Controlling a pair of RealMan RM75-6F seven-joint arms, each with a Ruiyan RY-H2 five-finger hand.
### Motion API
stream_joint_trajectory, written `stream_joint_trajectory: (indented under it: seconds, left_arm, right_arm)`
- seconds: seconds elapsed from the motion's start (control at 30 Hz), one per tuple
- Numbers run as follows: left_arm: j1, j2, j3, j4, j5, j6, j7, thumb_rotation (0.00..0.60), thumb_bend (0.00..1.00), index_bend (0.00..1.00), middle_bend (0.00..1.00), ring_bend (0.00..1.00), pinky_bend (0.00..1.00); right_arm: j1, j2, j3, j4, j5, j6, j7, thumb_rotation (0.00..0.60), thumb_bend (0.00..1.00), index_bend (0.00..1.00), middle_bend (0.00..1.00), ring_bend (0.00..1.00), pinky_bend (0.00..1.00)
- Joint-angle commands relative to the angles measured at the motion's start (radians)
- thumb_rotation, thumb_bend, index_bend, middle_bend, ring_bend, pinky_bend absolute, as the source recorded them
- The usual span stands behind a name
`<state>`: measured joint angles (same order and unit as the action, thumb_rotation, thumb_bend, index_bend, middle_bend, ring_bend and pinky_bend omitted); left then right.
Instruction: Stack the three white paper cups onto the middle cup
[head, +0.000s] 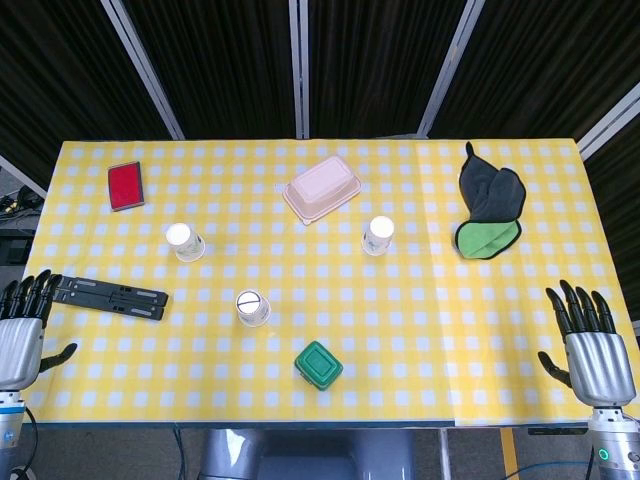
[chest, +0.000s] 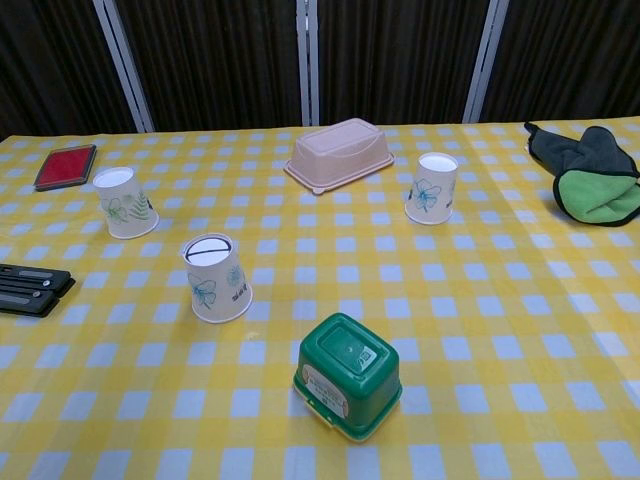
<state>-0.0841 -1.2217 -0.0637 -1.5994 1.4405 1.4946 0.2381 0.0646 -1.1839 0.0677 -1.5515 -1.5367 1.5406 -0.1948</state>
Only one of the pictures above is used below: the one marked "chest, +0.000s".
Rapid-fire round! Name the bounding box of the paper cup blue flower print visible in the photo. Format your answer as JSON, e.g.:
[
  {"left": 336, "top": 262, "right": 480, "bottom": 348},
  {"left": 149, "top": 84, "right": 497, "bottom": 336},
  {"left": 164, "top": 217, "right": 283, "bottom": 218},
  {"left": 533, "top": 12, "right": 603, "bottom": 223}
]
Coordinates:
[{"left": 404, "top": 151, "right": 459, "bottom": 226}]

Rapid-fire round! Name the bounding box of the paper cup green fern print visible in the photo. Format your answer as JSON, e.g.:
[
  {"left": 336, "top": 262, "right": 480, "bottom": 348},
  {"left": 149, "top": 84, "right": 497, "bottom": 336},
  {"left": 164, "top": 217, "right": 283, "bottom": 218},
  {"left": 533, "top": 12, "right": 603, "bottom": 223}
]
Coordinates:
[{"left": 92, "top": 166, "right": 160, "bottom": 241}]

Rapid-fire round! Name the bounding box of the paper cup pen-marked base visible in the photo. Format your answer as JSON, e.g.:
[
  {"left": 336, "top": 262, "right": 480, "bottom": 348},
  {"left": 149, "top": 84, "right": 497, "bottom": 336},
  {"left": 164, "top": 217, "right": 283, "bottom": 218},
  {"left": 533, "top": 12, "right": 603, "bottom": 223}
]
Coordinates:
[{"left": 180, "top": 232, "right": 253, "bottom": 325}]

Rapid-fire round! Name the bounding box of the pink plastic lunch box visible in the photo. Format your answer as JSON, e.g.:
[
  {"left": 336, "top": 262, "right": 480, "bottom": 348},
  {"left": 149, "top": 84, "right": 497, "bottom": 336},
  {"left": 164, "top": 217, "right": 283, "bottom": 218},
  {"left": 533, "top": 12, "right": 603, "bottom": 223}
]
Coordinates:
[{"left": 283, "top": 117, "right": 396, "bottom": 196}]

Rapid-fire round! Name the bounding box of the green plastic container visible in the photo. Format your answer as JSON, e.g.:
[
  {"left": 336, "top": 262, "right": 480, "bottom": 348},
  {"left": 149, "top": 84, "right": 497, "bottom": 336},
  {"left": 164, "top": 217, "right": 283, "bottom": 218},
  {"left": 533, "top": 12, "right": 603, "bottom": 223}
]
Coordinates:
[{"left": 292, "top": 312, "right": 404, "bottom": 445}]

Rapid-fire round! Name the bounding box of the yellow white checked tablecloth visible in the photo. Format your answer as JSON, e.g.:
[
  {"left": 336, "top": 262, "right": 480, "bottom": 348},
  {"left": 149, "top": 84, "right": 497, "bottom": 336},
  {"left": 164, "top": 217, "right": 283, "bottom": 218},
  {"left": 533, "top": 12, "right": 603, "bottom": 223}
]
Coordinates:
[
  {"left": 462, "top": 117, "right": 640, "bottom": 401},
  {"left": 0, "top": 122, "right": 640, "bottom": 480}
]

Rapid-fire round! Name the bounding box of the red ink stamp pad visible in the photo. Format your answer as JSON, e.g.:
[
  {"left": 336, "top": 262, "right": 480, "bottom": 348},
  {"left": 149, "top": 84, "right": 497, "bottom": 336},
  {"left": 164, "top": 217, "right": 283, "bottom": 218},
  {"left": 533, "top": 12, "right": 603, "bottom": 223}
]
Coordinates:
[{"left": 33, "top": 143, "right": 98, "bottom": 193}]

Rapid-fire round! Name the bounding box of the grey and green microfibre cloth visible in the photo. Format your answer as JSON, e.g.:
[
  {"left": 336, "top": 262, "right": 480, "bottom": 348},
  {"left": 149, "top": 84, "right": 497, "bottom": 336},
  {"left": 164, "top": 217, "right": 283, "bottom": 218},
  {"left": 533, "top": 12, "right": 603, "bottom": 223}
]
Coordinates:
[{"left": 523, "top": 121, "right": 640, "bottom": 229}]

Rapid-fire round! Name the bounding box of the white screen frame post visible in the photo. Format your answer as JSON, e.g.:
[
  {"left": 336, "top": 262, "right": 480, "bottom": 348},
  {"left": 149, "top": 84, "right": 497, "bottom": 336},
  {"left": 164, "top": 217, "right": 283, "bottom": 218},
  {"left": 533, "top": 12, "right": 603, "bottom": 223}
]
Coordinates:
[
  {"left": 462, "top": 0, "right": 511, "bottom": 125},
  {"left": 295, "top": 0, "right": 321, "bottom": 127},
  {"left": 92, "top": 0, "right": 155, "bottom": 134}
]

